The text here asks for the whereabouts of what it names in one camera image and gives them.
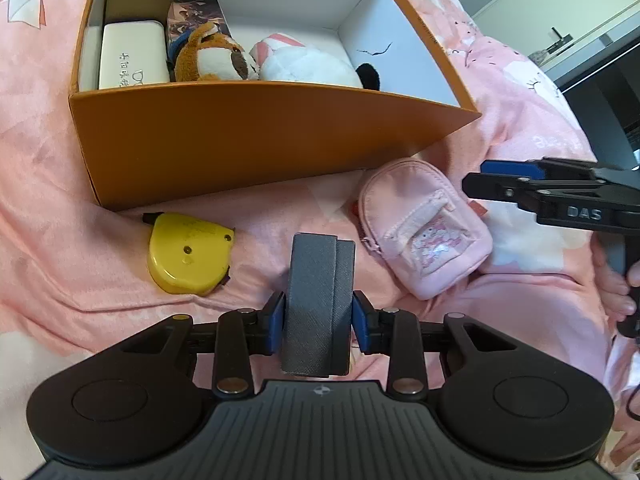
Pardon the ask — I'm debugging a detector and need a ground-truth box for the yellow tape measure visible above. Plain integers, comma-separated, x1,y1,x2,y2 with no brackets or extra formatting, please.
144,211,237,297

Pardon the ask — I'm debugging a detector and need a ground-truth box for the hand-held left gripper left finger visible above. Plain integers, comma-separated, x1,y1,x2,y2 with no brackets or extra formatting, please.
120,290,289,397

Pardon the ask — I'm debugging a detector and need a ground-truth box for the grey printed card box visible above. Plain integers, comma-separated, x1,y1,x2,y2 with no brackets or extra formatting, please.
166,0,231,44

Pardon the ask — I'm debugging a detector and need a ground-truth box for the black desk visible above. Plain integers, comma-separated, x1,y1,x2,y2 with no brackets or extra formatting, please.
557,42,640,172

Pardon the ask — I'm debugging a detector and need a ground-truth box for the person's right hand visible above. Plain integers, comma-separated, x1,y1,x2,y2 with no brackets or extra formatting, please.
592,247,640,327

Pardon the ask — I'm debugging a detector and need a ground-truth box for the white and pink plush toy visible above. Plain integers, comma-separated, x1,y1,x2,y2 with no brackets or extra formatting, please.
249,33,383,90

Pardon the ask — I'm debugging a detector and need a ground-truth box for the brown bear plush blue outfit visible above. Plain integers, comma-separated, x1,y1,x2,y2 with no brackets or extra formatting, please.
168,24,260,83

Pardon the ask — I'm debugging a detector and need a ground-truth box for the white glasses case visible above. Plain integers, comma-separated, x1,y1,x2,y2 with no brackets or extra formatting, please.
98,20,172,91

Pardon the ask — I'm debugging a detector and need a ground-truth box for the grey textured wallet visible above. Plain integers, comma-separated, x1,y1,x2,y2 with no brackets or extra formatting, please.
279,233,357,379

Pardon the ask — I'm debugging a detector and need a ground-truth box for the small black device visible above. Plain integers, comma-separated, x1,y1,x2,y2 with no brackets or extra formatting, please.
548,27,574,55

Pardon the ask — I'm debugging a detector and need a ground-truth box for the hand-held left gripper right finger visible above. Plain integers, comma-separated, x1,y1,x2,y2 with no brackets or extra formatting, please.
351,290,519,397

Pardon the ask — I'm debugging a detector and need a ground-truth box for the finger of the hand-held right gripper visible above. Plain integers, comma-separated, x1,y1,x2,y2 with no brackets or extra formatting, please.
480,159,547,182
462,172,543,207

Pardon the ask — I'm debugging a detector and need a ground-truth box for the orange cardboard storage box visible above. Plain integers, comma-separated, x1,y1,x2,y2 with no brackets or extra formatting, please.
67,0,484,212

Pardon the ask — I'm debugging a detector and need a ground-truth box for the pink mini backpack pouch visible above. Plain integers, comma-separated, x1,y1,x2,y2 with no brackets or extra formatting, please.
357,157,494,302

